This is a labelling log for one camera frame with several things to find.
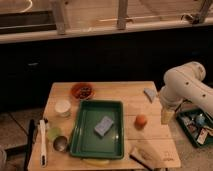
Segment orange apple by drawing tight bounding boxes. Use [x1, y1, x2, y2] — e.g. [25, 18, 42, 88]
[135, 115, 148, 129]

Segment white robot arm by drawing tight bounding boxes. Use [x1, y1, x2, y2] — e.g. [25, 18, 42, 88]
[159, 62, 213, 125]

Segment white paper cup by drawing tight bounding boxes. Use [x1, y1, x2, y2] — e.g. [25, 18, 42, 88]
[54, 99, 71, 117]

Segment small metal cup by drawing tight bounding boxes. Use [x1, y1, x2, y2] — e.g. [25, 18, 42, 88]
[53, 136, 68, 152]

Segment light green cup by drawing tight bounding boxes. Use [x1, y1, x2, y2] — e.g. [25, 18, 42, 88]
[47, 127, 61, 141]

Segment grey triangular cloth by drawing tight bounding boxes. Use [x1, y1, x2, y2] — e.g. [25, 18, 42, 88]
[144, 88, 157, 103]

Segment green bin with items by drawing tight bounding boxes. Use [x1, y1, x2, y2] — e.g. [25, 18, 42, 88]
[176, 109, 213, 148]

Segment wooden block with dark edge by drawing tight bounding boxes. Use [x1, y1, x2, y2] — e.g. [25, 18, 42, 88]
[129, 147, 157, 171]

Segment blue sponge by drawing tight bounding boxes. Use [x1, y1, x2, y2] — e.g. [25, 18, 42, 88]
[94, 116, 114, 136]

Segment green plastic tray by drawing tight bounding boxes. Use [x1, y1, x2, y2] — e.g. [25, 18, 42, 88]
[70, 100, 124, 159]

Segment yellow banana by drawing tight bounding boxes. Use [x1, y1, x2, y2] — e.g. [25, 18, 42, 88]
[82, 159, 110, 166]

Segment orange bowl with food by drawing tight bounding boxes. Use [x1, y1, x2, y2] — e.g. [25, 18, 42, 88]
[70, 82, 94, 100]

